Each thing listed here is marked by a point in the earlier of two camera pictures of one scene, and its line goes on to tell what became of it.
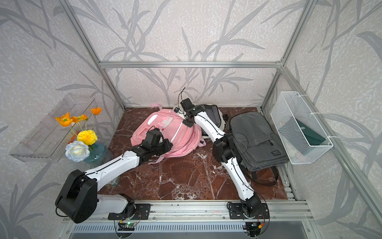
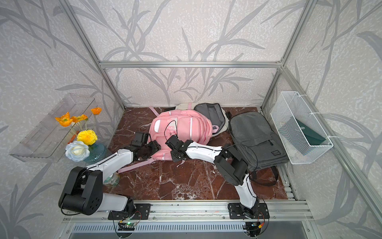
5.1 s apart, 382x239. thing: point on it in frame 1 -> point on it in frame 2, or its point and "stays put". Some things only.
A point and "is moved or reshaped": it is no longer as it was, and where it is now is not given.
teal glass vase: [99, 154] stays put
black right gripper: [186, 123] -> [174, 159]
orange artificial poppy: [64, 120] stays put
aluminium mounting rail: [284, 211] stays put
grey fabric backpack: [258, 148] stays put
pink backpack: [169, 122] is moved or reshaped
